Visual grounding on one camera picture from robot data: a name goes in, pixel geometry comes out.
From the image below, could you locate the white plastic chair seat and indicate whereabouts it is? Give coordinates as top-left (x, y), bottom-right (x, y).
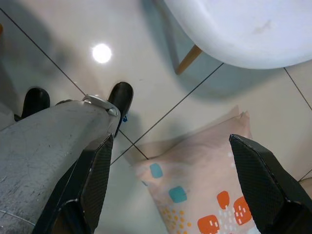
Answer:
top-left (156, 0), bottom-right (312, 70)

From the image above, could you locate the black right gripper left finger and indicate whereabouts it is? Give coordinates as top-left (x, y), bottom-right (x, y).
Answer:
top-left (33, 133), bottom-right (114, 234)

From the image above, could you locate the black robot foot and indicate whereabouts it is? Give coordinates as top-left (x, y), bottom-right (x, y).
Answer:
top-left (107, 81), bottom-right (134, 138)
top-left (14, 87), bottom-right (51, 122)

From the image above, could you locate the pink patterned pillow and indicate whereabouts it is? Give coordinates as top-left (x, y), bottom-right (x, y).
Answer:
top-left (126, 104), bottom-right (263, 234)

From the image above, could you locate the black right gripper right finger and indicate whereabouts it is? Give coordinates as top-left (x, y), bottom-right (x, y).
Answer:
top-left (229, 133), bottom-right (312, 234)

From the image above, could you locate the black robot right foot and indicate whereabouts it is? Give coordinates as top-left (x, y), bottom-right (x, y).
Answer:
top-left (107, 81), bottom-right (134, 138)

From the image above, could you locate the black robot left foot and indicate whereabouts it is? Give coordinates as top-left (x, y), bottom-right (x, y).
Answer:
top-left (14, 87), bottom-right (51, 122)

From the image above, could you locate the wooden chair leg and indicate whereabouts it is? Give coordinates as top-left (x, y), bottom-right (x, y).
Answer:
top-left (175, 44), bottom-right (203, 75)

